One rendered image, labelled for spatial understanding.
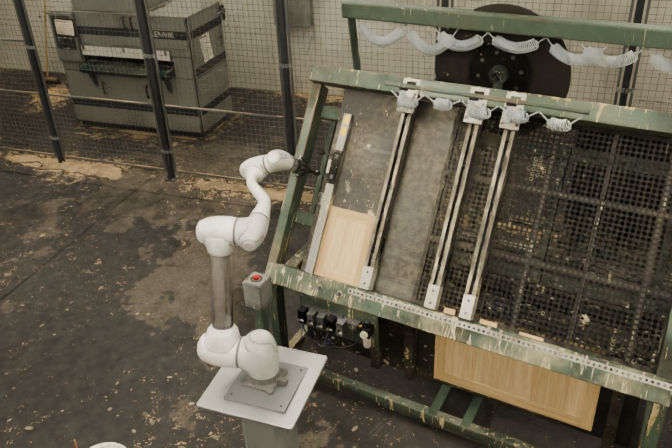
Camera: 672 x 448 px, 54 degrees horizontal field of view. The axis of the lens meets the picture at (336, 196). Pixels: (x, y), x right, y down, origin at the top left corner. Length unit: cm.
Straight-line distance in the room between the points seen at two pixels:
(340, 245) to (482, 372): 108
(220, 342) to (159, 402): 133
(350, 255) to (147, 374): 172
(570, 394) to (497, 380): 40
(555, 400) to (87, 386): 292
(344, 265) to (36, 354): 242
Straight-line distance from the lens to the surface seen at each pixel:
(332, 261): 381
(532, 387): 392
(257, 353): 324
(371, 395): 414
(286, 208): 393
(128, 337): 508
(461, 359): 396
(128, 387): 470
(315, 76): 397
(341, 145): 385
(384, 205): 369
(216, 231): 308
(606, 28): 378
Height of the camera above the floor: 314
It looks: 29 degrees down
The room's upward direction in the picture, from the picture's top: 3 degrees counter-clockwise
